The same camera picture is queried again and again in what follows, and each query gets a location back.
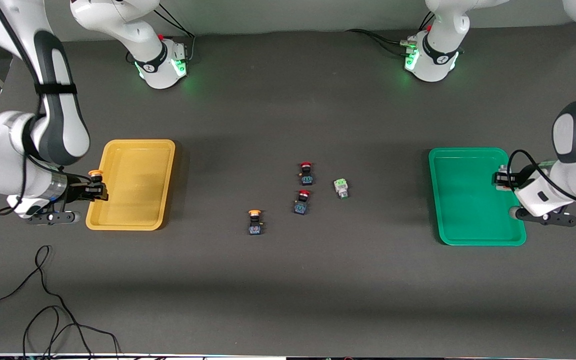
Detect white switch with orange block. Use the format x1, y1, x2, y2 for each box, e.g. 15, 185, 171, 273
497, 164, 515, 194

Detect yellow push button switch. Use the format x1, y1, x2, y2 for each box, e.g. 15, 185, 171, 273
247, 209, 265, 236
88, 169, 108, 200

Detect green plastic tray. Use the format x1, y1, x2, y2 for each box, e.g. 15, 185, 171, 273
428, 147, 527, 247

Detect yellow plastic tray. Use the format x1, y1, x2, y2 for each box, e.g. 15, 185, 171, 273
85, 139, 176, 231

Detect dark grey table mat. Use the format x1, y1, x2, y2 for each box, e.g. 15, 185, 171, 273
0, 20, 576, 357

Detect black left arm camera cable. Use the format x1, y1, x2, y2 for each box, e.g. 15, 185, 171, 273
505, 149, 576, 207

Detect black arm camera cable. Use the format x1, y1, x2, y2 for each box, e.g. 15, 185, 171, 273
505, 149, 576, 207
0, 0, 77, 217

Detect loose black cable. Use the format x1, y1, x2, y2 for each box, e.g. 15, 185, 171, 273
0, 244, 122, 360

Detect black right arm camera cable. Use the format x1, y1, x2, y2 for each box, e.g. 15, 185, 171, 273
0, 0, 77, 217

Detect black right base cables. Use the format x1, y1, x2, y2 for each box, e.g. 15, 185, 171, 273
127, 2, 197, 64

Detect black base cables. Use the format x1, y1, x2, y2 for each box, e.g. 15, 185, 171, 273
127, 2, 197, 64
345, 10, 436, 57

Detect red push button switch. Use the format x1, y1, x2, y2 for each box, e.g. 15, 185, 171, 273
298, 161, 317, 186
293, 189, 312, 216

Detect black left base cables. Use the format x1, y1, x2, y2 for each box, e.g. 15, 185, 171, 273
345, 10, 436, 57

